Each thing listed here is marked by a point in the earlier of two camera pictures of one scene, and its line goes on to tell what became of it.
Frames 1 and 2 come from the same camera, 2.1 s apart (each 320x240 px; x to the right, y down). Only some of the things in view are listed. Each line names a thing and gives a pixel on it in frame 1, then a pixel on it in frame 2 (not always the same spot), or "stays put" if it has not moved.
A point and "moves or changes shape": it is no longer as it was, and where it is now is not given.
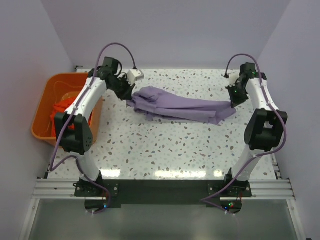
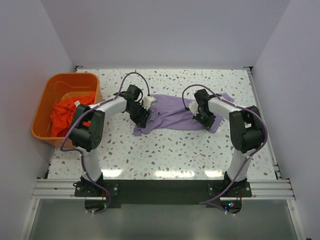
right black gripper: (235, 101) -> (207, 125)
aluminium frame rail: (64, 189) stays put
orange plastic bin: (57, 87) stays put
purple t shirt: (158, 106) moves or changes shape
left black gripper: (127, 95) -> (141, 120)
